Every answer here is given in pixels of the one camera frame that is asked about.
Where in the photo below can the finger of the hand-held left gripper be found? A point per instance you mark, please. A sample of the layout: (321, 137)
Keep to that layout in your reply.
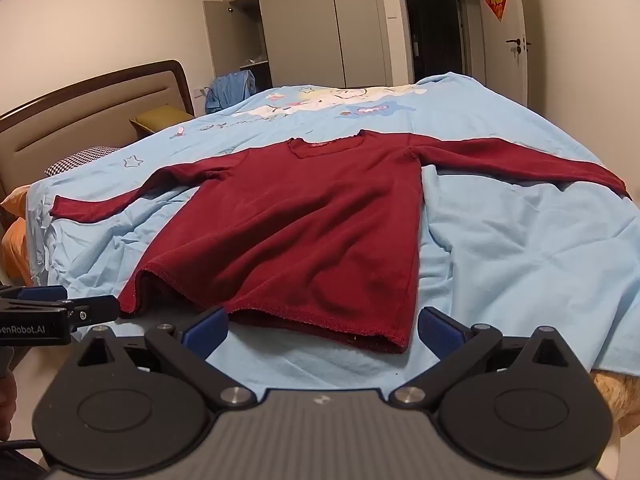
(95, 309)
(42, 293)

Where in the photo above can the orange pillow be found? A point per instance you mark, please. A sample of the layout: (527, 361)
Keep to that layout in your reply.
(12, 245)

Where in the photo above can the brown padded bed headboard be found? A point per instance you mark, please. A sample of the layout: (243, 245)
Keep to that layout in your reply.
(75, 110)

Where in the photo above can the dark red sweater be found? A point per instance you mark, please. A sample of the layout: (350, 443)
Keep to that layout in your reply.
(300, 230)

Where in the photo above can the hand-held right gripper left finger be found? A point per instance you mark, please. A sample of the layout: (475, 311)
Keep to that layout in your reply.
(205, 332)

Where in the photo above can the olive green pillow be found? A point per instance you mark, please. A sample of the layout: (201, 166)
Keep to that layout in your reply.
(160, 120)

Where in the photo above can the black white houndstooth pillow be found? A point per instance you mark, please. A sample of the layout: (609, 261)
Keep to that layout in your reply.
(80, 159)

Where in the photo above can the dark doorway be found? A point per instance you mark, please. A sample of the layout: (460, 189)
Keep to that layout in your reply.
(435, 30)

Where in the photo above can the open wardrobe door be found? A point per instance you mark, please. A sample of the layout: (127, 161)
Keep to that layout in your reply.
(220, 40)

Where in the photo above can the grey built-in wardrobe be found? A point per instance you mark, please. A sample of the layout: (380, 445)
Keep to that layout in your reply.
(310, 20)

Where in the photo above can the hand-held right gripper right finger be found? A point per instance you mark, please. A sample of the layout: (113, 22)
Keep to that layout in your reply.
(440, 332)

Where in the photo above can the blue clothing pile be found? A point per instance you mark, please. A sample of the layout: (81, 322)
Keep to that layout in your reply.
(230, 91)

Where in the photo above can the white room door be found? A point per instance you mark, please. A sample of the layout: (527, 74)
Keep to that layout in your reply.
(502, 70)

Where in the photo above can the light blue printed blanket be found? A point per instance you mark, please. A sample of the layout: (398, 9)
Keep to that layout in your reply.
(515, 260)

